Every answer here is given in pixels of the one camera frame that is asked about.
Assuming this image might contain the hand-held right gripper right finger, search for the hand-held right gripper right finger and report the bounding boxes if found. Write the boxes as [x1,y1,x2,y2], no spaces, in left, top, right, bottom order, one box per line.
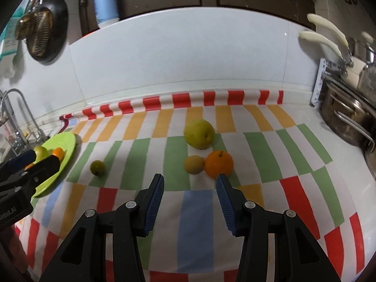
[216,173,343,282]

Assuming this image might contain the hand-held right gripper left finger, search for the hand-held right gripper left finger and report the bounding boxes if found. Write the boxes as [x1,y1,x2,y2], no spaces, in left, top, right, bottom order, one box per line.
[39,173,165,282]

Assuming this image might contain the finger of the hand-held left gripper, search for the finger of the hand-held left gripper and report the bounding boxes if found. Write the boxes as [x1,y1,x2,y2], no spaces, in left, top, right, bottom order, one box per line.
[0,154,61,197]
[0,149,35,180]

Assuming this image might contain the large green pear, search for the large green pear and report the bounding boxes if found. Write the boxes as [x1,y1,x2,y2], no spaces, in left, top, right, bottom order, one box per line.
[33,146,49,161]

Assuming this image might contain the green plate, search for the green plate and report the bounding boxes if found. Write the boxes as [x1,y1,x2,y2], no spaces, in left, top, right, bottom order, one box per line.
[31,132,77,198]

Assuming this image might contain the orange with stem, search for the orange with stem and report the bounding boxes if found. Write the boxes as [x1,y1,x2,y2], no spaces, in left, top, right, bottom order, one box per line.
[204,150,234,180]

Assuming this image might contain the large chrome faucet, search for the large chrome faucet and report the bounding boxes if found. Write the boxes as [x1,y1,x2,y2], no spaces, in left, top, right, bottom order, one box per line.
[0,100,28,156]

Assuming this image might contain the striped colourful table cloth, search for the striped colourful table cloth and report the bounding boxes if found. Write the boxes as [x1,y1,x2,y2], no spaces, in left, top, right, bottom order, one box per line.
[13,90,366,282]

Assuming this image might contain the thin gooseneck faucet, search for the thin gooseneck faucet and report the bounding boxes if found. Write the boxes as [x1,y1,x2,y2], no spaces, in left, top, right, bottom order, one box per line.
[1,89,50,144]

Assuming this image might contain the small brown fruit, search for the small brown fruit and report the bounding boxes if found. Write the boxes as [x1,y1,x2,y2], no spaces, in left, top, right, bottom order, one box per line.
[184,156,205,174]

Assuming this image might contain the green tangerine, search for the green tangerine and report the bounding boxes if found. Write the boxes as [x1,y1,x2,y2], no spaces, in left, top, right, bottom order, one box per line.
[90,160,106,177]

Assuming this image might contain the yellow-green apple far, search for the yellow-green apple far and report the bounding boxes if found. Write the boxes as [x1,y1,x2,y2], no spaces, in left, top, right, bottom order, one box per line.
[184,119,215,150]

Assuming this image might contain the copper strainer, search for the copper strainer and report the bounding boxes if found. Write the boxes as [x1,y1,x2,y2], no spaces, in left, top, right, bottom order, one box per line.
[26,11,55,55]

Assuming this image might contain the black frying pan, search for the black frying pan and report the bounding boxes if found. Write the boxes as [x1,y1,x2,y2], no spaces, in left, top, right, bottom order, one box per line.
[25,0,69,63]

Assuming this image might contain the small brass pot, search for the small brass pot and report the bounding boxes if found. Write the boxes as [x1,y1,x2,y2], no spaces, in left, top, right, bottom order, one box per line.
[15,0,39,40]

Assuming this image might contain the steel pot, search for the steel pot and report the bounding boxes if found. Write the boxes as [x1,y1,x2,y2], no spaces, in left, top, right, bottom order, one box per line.
[320,78,376,147]

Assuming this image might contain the steel pots on rack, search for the steel pots on rack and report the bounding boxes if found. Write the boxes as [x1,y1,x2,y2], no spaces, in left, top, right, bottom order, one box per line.
[310,58,376,183]

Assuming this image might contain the white blue soap bottle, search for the white blue soap bottle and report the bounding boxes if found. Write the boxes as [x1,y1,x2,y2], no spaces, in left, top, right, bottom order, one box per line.
[93,0,120,29]

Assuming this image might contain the white knife holder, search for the white knife holder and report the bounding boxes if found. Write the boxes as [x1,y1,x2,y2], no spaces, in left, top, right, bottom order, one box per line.
[344,56,368,87]

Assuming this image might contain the cream knife handle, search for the cream knife handle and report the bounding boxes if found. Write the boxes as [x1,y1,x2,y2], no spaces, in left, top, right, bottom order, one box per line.
[306,13,350,50]
[299,32,344,61]

